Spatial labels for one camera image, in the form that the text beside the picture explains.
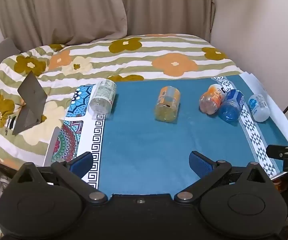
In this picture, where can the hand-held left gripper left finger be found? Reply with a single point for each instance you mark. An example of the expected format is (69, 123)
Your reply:
(82, 161)

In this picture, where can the clear bottle white label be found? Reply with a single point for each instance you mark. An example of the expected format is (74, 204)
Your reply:
(102, 98)

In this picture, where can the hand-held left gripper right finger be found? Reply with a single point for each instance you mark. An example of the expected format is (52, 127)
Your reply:
(200, 163)

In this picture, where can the beige curtain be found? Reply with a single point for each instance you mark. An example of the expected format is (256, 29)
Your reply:
(96, 7)

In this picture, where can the mandala patterned cloth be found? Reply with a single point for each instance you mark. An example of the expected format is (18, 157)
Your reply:
(71, 130)

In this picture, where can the blue plastic bottle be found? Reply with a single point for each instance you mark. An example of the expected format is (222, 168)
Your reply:
(231, 105)

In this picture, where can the small clear bottle blue label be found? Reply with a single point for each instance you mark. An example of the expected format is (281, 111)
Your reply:
(259, 107)

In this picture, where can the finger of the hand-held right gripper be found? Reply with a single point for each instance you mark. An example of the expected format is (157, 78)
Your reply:
(278, 151)

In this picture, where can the orange plastic bottle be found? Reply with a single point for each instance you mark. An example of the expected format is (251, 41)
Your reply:
(211, 99)

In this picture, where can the white board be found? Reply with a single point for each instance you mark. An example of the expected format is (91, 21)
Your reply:
(50, 148)

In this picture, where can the teal mat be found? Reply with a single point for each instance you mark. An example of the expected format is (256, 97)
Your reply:
(149, 140)

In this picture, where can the floral striped blanket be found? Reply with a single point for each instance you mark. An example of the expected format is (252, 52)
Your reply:
(139, 55)

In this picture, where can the clear bottle orange label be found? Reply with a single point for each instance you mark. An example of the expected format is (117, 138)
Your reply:
(167, 104)

